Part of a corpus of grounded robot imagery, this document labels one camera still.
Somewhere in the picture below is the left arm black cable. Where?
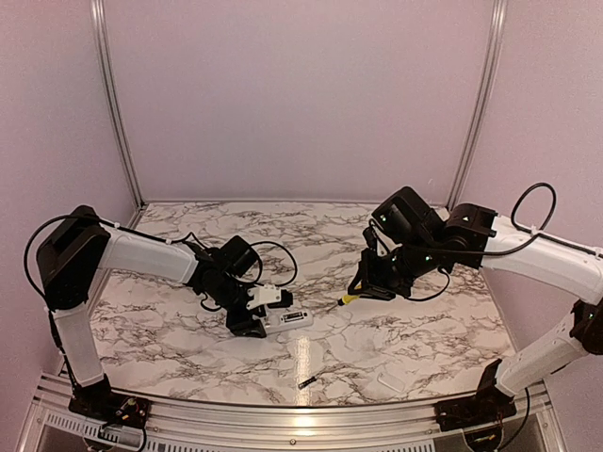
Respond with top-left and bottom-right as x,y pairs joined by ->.
24,214 -> 299,312

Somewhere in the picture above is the aluminium corner post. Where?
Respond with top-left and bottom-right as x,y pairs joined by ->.
446,0 -> 508,210
90,0 -> 145,210

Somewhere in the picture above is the white remote control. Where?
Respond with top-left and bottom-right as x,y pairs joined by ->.
261,310 -> 314,334

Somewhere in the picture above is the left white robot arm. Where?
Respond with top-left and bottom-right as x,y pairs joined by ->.
36,205 -> 267,419

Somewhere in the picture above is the yellow handled screwdriver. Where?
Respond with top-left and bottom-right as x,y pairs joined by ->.
335,295 -> 360,307

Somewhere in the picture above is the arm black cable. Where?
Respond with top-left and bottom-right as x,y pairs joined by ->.
367,182 -> 558,302
24,214 -> 299,312

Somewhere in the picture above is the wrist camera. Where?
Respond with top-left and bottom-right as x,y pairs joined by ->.
246,284 -> 293,311
363,226 -> 379,251

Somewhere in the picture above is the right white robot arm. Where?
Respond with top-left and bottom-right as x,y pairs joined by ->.
341,186 -> 602,422

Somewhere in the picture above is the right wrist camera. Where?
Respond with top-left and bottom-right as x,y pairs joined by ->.
363,226 -> 379,251

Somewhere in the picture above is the left aluminium corner post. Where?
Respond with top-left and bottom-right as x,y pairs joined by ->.
90,0 -> 145,210

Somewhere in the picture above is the white battery compartment cover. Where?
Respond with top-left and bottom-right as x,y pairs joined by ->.
377,372 -> 406,393

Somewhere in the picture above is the right aluminium corner post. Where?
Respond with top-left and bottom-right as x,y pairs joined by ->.
446,0 -> 508,210

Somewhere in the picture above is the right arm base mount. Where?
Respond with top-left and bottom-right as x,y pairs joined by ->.
434,359 -> 517,431

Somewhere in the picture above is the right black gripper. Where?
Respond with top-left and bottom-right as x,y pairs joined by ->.
348,235 -> 441,300

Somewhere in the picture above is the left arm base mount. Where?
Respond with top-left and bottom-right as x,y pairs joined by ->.
69,375 -> 151,429

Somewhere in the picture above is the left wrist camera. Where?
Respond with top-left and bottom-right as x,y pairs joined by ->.
246,284 -> 293,311

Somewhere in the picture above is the front aluminium rail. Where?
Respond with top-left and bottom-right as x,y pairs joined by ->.
32,385 -> 557,452

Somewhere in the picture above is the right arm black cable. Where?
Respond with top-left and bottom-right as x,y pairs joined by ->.
367,182 -> 558,302

